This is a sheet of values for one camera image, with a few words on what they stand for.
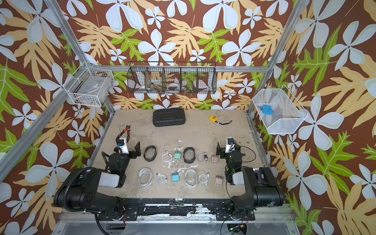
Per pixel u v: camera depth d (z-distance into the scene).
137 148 0.84
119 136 1.04
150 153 0.95
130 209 0.76
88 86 0.86
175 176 0.84
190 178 0.85
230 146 0.77
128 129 1.08
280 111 0.84
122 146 0.75
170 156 0.93
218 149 0.83
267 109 0.86
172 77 0.98
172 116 1.10
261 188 0.45
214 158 0.92
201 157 0.94
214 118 1.15
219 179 0.84
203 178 0.86
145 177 0.86
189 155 0.96
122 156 0.70
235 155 0.70
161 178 0.84
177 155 0.93
